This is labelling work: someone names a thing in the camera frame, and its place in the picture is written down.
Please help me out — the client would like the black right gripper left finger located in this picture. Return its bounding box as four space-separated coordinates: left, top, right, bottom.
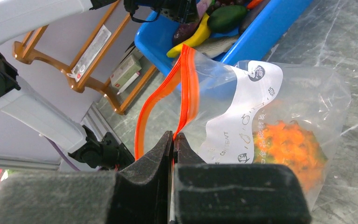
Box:
0 131 173 224

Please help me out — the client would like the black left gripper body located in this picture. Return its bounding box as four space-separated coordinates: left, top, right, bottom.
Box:
124 0 199 24

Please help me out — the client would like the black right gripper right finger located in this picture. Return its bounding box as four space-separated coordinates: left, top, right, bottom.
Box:
173 133 312 224

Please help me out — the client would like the clear zip top bag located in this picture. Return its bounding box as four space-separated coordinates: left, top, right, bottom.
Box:
134 46 351 208

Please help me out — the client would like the orange toy pineapple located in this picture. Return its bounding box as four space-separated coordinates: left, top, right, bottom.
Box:
253 120 328 193

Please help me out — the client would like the yellow toy banana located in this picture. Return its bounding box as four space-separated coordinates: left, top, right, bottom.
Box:
166 14 212 58

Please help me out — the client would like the blue plastic bin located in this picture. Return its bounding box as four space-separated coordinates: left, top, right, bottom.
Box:
134 0 311 76

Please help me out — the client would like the green toy lime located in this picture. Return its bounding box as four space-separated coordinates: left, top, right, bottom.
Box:
207 5 248 34

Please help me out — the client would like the silver toy fish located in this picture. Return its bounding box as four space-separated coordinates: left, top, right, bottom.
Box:
194 35 240 59

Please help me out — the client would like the orange toy carrot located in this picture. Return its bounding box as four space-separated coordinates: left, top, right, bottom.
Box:
247 0 263 10

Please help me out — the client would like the white cardboard box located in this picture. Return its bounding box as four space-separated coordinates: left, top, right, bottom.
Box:
110 55 142 95

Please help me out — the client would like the clear packaged item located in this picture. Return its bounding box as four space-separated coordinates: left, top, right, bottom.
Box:
67 25 111 82

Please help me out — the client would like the wooden shelf rack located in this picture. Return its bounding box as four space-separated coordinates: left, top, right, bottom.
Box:
12 1 158 115

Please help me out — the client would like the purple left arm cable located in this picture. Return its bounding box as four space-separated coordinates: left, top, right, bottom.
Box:
44 136 81 172

